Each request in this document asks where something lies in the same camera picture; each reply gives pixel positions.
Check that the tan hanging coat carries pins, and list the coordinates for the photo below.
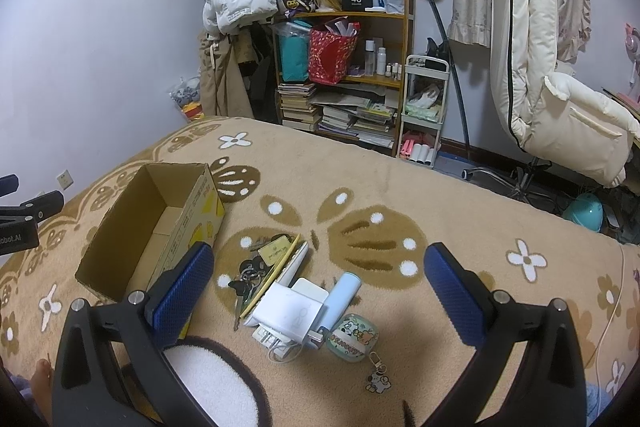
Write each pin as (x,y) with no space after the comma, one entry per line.
(222,87)

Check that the white Audeo remote control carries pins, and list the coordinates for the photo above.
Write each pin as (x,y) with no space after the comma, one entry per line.
(286,277)

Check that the red gift bag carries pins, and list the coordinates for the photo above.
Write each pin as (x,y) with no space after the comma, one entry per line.
(331,48)

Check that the cream padded office chair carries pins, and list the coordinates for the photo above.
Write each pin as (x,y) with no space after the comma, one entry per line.
(549,113)

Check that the white power bank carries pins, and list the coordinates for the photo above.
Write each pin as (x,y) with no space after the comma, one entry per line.
(310,290)

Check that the teal storage bag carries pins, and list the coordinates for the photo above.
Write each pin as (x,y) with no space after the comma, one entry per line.
(294,41)

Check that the white rolling cart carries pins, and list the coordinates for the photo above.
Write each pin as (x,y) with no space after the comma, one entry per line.
(422,109)

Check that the teal round helmet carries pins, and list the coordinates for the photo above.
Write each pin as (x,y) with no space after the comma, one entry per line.
(587,211)

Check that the round cartoon earphone case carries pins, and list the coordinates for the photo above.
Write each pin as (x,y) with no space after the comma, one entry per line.
(352,338)

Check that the dog charm keychain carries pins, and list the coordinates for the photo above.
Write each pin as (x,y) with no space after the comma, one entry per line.
(377,379)

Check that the colourful snack bag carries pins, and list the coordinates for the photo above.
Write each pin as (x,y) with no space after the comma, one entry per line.
(186,94)

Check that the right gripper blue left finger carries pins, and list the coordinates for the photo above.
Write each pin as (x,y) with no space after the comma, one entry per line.
(88,386)

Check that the light blue cylinder device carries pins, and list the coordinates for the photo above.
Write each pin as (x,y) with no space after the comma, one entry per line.
(335,305)

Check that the wall socket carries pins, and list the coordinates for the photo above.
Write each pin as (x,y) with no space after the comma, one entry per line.
(65,180)

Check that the white square power adapter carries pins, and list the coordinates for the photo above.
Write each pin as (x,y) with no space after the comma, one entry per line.
(285,312)

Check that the wooden bookshelf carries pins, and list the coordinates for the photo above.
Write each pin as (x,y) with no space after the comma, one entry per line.
(363,108)

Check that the black key bunch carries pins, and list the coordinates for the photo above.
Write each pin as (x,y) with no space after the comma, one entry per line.
(252,273)

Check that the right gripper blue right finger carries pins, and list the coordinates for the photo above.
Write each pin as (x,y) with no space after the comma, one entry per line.
(549,388)

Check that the cardboard box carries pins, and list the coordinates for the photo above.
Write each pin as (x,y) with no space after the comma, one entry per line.
(167,218)

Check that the yellow green card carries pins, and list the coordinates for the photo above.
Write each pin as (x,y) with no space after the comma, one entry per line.
(273,252)

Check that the stack of books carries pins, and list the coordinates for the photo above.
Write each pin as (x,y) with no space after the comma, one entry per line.
(297,111)

